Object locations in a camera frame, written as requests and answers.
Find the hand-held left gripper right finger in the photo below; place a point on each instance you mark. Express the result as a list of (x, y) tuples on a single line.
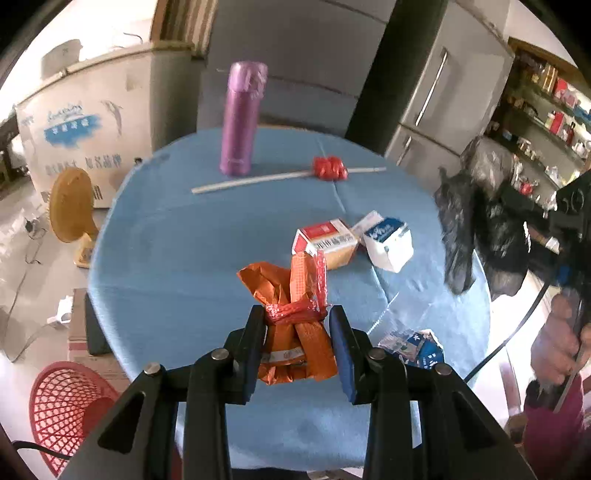
[(341, 360)]

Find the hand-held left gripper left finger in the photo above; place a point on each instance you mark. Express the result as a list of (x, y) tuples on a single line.
[(256, 355)]

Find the orange plastic bag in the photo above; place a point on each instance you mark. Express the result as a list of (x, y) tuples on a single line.
[(295, 286)]

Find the black plastic bag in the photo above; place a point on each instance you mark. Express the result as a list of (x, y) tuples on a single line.
[(461, 221)]

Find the orange and red carton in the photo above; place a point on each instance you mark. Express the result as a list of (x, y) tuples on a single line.
[(330, 240)]

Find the white and blue carton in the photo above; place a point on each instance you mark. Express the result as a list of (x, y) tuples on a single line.
[(388, 244)]

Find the red plastic basket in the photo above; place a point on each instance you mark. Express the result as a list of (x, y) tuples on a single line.
[(60, 406)]

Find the person's right hand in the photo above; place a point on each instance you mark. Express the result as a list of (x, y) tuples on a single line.
[(554, 346)]

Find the shelf of goods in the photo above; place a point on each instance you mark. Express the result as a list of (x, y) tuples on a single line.
[(545, 106)]

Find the blue tablecloth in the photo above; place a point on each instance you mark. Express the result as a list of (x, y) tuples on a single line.
[(184, 258)]

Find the black phone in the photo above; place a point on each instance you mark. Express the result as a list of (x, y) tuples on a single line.
[(94, 332)]

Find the grey refrigerator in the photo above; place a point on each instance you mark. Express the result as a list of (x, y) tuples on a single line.
[(461, 92)]

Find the cardboard box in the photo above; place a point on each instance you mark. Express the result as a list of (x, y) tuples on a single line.
[(78, 341)]

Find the red crumpled wrapper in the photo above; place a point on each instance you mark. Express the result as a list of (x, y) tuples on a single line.
[(328, 168)]

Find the white power strip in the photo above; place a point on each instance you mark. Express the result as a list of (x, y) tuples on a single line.
[(62, 314)]

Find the person's magenta clothing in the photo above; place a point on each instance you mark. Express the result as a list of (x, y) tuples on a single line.
[(549, 424)]

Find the purple thermos bottle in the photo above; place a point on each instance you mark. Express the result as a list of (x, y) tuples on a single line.
[(240, 120)]

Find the yellow desk fan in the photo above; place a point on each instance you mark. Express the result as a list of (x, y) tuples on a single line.
[(69, 205)]

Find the white chest freezer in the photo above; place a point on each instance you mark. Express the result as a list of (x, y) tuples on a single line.
[(92, 120)]

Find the white rice cooker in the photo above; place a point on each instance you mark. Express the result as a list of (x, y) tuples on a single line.
[(62, 57)]

